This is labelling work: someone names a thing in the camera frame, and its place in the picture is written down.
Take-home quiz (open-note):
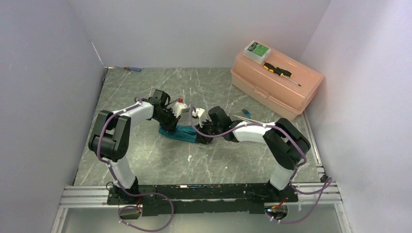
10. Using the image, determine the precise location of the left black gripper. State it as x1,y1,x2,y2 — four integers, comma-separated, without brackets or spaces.
154,108,181,133

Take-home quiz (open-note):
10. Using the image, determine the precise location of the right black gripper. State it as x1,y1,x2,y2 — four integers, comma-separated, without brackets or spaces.
194,118,223,145

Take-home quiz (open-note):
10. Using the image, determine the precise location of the teal cloth napkin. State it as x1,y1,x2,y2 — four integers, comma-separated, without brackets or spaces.
158,125,197,143

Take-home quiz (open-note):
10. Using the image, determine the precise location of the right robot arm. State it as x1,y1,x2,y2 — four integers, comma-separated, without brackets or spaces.
189,106,311,201

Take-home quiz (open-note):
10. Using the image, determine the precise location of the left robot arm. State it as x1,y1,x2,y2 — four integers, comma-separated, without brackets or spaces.
88,89,188,204

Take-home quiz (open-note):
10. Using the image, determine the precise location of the blue plastic utensil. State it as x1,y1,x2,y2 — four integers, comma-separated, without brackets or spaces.
241,109,251,118

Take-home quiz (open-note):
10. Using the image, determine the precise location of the white plastic utensil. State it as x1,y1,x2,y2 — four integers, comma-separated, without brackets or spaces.
234,115,263,124

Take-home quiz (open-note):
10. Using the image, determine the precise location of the blue red screwdriver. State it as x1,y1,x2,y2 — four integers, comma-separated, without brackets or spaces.
114,66,142,72

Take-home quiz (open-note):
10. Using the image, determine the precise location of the pink plastic toolbox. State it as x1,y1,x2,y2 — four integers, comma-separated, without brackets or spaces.
231,41,324,120

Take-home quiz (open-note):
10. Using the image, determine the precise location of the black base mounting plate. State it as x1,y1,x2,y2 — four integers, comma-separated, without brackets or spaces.
106,183,298,216

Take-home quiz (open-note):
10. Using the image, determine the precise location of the green white small box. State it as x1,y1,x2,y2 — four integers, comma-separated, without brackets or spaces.
243,40,271,65

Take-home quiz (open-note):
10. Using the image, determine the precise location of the yellow black screwdriver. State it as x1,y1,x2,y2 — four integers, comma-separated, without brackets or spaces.
263,62,302,87

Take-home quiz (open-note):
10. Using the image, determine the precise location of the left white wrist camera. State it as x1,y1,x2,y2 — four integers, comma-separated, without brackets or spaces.
170,98,189,118

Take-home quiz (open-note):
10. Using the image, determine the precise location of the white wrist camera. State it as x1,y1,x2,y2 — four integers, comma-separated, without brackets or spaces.
192,108,207,128
170,98,189,118

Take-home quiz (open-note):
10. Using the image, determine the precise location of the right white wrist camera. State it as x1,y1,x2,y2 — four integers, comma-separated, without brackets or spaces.
192,108,207,128

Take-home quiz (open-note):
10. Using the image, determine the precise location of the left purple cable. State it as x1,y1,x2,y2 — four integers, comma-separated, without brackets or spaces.
96,96,174,232

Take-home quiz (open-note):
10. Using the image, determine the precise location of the aluminium frame rail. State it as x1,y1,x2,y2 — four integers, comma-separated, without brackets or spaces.
59,183,343,208

